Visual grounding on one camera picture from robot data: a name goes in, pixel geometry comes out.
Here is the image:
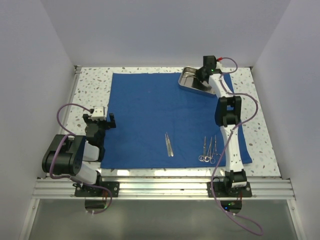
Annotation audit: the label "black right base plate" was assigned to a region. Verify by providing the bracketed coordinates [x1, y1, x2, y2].
[212, 177, 253, 198]

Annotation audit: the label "silver surgical scissors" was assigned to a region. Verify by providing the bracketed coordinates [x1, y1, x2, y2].
[198, 136, 210, 163]

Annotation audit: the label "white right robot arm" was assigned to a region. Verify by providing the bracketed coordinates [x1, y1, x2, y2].
[195, 55, 248, 197]

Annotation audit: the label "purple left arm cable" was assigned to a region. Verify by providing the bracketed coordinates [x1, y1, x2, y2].
[49, 103, 113, 216]

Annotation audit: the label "silver surgical forceps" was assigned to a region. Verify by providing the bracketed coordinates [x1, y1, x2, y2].
[212, 135, 221, 156]
[204, 137, 215, 165]

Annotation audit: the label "aluminium front rail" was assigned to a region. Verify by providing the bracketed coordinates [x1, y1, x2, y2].
[31, 177, 296, 200]

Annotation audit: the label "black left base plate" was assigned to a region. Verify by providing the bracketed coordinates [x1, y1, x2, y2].
[72, 181, 120, 198]

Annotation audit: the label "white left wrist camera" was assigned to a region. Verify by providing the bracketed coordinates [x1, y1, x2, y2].
[90, 106, 106, 121]

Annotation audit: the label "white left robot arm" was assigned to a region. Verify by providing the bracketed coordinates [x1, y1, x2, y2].
[41, 113, 116, 197]

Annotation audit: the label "aluminium left side rail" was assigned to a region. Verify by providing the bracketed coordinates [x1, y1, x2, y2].
[59, 65, 83, 128]

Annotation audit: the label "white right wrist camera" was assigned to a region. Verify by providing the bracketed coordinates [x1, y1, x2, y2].
[216, 57, 224, 71]

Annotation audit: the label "stainless steel instrument tray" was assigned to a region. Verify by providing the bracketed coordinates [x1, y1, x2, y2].
[178, 66, 216, 97]

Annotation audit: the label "silver scalpel handle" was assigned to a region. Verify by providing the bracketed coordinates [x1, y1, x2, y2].
[165, 133, 171, 157]
[167, 134, 174, 157]

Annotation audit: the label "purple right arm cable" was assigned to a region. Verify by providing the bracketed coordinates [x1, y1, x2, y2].
[209, 56, 264, 237]

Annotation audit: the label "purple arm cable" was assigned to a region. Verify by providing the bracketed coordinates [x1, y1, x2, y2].
[209, 56, 264, 237]
[49, 103, 113, 216]

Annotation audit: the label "aluminium rail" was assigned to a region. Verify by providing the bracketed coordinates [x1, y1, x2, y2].
[59, 65, 83, 128]
[31, 177, 296, 200]

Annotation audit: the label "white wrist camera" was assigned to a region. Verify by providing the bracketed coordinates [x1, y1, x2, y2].
[90, 106, 106, 121]
[216, 57, 224, 71]

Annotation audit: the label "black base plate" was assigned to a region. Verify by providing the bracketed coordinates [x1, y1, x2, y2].
[212, 177, 253, 198]
[72, 181, 120, 198]

